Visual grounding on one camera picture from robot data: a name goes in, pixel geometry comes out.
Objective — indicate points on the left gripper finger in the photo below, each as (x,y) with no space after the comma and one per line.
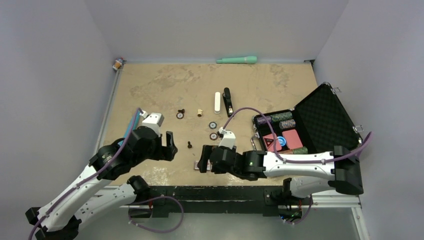
(169,153)
(169,140)

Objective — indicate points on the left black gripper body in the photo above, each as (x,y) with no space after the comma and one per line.
(157,151)

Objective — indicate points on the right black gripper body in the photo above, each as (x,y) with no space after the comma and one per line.
(217,170)

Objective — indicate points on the red white staple box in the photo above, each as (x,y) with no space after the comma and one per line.
(208,166)

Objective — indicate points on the black stapler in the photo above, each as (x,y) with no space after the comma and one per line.
(227,99)

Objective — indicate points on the white stapler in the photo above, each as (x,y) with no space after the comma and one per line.
(217,102)

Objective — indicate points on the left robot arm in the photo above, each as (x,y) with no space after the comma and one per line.
(77,207)

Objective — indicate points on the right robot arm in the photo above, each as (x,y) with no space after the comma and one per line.
(338,169)

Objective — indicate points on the orange 100 poker chip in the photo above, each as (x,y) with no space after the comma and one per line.
(213,136)

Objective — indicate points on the brown 100 poker chip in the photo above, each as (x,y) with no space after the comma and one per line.
(180,115)

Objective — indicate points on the blue 50 poker chip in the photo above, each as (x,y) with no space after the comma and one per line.
(212,125)

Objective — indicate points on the blue marker pen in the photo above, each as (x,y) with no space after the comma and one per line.
(132,125)

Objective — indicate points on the pink playing card deck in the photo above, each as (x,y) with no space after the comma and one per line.
(271,141)

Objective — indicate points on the blue dealer button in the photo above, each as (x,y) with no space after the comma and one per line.
(282,141)

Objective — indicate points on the small orange bottle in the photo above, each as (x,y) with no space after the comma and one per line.
(118,63)

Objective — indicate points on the green marker pen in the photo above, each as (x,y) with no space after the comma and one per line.
(238,60)

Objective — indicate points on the black poker chip case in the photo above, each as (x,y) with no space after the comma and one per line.
(320,120)

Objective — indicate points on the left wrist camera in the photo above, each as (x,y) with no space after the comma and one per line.
(154,121)

